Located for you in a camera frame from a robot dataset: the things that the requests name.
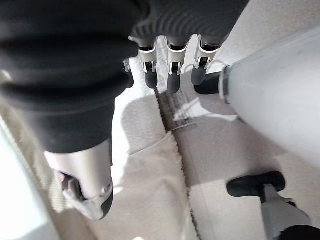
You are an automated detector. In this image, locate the cream fluffy rug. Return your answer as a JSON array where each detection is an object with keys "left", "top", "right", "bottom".
[{"left": 82, "top": 58, "right": 201, "bottom": 240}]

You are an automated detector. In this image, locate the robot left dark foot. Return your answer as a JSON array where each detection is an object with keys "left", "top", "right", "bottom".
[{"left": 226, "top": 170, "right": 286, "bottom": 198}]

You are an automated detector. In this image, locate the robot left silver leg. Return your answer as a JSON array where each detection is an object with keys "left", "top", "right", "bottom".
[{"left": 259, "top": 184, "right": 313, "bottom": 240}]

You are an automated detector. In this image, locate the white bed sheet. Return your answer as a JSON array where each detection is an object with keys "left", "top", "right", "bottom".
[{"left": 0, "top": 117, "right": 60, "bottom": 240}]

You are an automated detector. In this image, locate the robot dark foot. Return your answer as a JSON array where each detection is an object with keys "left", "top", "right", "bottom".
[
  {"left": 193, "top": 73, "right": 226, "bottom": 96},
  {"left": 226, "top": 170, "right": 286, "bottom": 198}
]

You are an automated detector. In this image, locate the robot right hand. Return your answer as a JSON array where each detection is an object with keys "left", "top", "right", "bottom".
[{"left": 0, "top": 0, "right": 251, "bottom": 221}]

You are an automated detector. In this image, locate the robot right dark foot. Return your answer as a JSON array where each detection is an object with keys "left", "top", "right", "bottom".
[{"left": 193, "top": 73, "right": 226, "bottom": 96}]

